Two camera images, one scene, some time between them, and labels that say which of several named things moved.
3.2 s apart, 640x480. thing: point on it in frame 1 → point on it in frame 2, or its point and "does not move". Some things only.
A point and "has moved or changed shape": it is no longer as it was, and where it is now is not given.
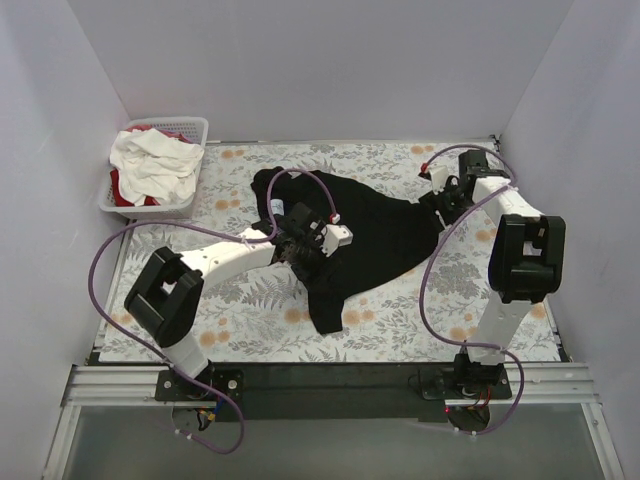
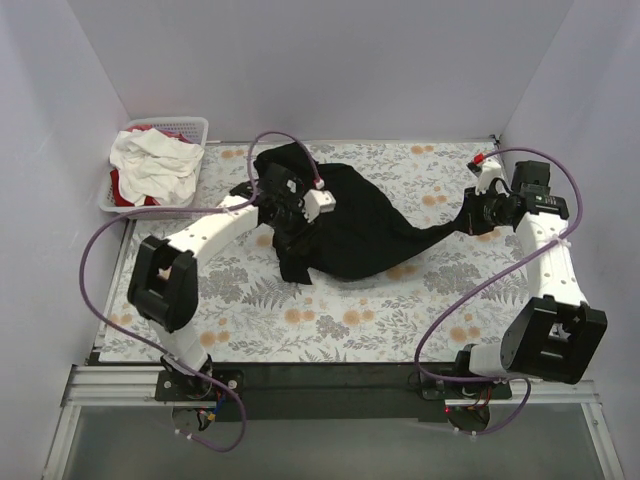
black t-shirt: (375, 239) has moved or changed shape
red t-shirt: (116, 191) does not move
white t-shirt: (153, 168) does not move
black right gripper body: (435, 206) → (475, 212)
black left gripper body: (304, 251) → (288, 220)
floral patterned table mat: (267, 314) does not move
